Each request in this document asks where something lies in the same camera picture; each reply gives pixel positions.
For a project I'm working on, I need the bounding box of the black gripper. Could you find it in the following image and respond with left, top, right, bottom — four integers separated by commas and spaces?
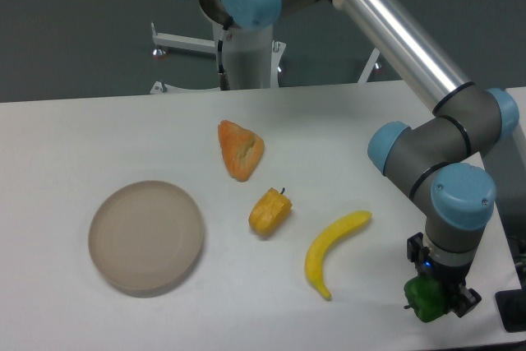
406, 233, 482, 317

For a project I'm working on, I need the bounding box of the black device at table edge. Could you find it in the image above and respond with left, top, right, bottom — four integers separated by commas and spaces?
495, 289, 525, 333

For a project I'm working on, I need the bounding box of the beige round plate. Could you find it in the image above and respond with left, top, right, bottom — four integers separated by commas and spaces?
88, 180, 205, 298

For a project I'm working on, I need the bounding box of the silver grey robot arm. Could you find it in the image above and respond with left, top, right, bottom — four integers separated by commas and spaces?
200, 0, 519, 322

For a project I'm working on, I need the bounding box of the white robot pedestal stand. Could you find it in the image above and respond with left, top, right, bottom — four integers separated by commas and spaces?
149, 21, 383, 95

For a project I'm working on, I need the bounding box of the yellow toy banana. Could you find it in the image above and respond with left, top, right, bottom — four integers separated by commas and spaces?
304, 210, 372, 301

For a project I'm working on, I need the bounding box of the yellow toy pepper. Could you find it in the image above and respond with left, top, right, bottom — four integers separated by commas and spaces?
248, 187, 293, 238

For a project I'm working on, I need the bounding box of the green toy pepper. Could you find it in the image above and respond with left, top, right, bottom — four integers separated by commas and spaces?
404, 275, 448, 323

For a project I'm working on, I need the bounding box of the orange toy pepper half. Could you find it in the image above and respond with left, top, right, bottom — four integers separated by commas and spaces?
218, 120, 265, 182

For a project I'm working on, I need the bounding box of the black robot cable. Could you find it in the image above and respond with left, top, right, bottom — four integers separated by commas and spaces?
216, 17, 233, 91

